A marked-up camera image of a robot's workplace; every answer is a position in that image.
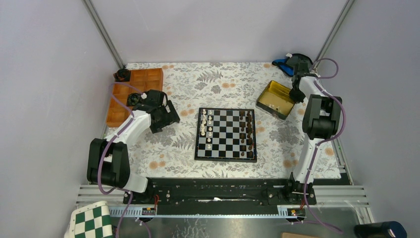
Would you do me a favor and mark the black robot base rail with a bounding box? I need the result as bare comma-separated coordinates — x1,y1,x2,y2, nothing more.
123,178,316,216

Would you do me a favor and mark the dark rolled cloth corner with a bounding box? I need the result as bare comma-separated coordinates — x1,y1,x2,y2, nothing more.
113,68,131,82

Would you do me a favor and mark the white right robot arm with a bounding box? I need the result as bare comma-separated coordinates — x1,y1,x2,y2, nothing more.
289,61,342,184

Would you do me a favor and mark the dark rolled cloth in tray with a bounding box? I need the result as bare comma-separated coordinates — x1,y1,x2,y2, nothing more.
126,93,142,107

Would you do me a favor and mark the dark chess pieces row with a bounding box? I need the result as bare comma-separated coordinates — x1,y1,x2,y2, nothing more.
239,111,255,160

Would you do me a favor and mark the floral white table mat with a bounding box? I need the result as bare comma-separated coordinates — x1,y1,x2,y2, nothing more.
95,61,342,179

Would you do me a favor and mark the dark cylinder bottle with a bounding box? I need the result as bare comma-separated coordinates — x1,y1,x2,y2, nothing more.
354,221,408,238

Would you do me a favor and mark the gold metal tin box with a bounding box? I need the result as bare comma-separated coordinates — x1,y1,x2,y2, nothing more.
256,80,295,120

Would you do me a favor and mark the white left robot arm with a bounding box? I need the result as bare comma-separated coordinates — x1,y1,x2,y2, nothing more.
87,90,180,204

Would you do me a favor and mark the orange wooden divided tray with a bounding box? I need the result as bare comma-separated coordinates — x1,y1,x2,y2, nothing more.
106,68,163,128

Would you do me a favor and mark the blue black cloth bundle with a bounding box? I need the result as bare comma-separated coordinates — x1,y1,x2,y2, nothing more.
271,53,313,77

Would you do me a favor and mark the black white chess board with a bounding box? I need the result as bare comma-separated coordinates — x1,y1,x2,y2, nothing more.
194,108,257,163

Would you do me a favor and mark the green white rolled chess mat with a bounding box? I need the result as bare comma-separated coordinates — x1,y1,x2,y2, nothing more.
64,201,114,238

